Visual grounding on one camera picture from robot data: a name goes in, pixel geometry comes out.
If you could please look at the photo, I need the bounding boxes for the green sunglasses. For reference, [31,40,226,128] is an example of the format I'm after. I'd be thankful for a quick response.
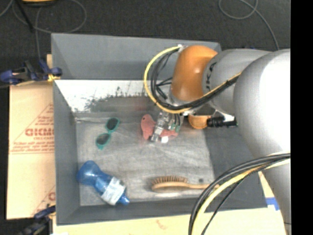
[95,117,121,150]

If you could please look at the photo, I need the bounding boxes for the brown cardboard board red print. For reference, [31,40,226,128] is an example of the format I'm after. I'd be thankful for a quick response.
[6,83,56,220]

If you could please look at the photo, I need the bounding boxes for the grey metal bin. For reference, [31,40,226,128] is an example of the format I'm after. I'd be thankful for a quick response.
[50,33,268,225]

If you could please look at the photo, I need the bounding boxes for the red-pink lumpy toy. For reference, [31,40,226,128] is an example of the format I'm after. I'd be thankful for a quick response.
[140,114,179,141]

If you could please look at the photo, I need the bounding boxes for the orange round object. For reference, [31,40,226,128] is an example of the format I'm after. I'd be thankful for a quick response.
[187,114,211,130]

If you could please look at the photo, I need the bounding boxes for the black cylinder on white bracket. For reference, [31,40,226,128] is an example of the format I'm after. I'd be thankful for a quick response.
[206,110,239,129]

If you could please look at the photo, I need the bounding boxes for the wooden hairbrush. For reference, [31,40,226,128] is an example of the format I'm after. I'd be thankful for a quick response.
[150,176,220,193]

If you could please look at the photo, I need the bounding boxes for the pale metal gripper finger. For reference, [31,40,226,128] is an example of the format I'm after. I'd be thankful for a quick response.
[149,127,162,142]
[159,130,170,144]

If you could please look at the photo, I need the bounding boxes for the blue plastic bottle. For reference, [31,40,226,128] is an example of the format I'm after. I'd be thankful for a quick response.
[76,160,130,206]

